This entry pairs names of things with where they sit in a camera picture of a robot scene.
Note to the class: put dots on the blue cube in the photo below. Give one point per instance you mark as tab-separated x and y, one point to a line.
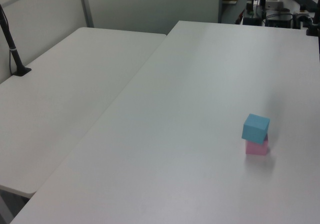
255	128

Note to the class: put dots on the pink cube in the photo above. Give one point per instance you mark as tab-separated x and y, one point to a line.
255	149

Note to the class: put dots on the silver flat device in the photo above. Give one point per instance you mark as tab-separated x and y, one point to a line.
275	4

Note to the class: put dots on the black electronics box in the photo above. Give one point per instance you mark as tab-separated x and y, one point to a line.
278	21

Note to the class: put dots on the black table clamp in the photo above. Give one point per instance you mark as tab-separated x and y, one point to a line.
313	26

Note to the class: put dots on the black camera stand pole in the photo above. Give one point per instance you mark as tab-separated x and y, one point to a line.
12	49

